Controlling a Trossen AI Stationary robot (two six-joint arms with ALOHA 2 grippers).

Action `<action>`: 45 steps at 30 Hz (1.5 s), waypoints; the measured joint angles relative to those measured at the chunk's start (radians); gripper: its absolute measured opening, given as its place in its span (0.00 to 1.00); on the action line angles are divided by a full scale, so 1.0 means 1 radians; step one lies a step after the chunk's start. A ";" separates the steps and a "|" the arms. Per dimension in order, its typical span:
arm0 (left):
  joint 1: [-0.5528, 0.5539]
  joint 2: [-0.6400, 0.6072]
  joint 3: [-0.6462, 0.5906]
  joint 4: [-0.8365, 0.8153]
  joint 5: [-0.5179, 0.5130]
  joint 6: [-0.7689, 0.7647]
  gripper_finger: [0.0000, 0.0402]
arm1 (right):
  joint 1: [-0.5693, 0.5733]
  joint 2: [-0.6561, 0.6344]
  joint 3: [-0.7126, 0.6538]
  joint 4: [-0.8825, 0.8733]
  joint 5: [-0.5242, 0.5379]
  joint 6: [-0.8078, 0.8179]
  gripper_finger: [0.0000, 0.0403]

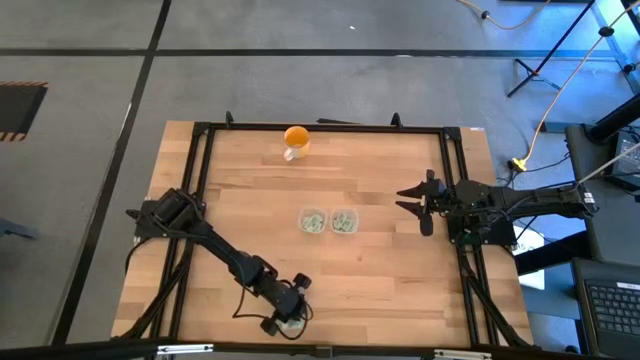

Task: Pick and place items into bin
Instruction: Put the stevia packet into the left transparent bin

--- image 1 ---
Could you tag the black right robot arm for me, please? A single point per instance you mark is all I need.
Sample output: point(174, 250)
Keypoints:
point(540, 200)

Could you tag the black overhead beam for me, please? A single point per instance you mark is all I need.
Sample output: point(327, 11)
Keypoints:
point(75, 350)

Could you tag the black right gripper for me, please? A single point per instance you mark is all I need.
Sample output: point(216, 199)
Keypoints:
point(436, 197)

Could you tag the black desk bar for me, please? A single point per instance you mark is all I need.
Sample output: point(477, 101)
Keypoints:
point(555, 255)

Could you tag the white paper sheet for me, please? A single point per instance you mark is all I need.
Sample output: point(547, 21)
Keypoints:
point(532, 250)

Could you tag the silver bracket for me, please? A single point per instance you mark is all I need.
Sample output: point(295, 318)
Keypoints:
point(462, 354)
point(185, 348)

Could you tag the clear plastic container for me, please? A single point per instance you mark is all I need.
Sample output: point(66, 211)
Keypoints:
point(353, 212)
point(301, 211)

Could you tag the black laptop keyboard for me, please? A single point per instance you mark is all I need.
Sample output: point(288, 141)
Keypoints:
point(615, 305)

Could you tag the black hazard-striped floor mat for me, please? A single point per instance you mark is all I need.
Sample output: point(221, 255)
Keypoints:
point(20, 110)

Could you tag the grey desk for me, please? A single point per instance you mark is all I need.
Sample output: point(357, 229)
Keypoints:
point(605, 235)

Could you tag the black device on desk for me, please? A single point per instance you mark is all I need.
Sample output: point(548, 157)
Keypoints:
point(630, 160)

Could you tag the thick black pole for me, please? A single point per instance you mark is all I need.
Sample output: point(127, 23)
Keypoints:
point(615, 120)

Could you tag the black aluminium table frame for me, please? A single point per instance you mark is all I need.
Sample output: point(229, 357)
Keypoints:
point(325, 128)

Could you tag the grey floor object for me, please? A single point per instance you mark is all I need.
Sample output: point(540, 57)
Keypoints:
point(15, 230)

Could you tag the silver aluminium rail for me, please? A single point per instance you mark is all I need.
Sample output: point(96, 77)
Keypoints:
point(617, 50)

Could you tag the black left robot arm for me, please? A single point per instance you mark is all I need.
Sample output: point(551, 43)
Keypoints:
point(220, 250)

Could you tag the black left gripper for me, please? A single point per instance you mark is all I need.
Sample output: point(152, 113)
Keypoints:
point(285, 300)

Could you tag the black tripod stand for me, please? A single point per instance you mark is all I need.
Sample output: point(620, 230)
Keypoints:
point(550, 50)

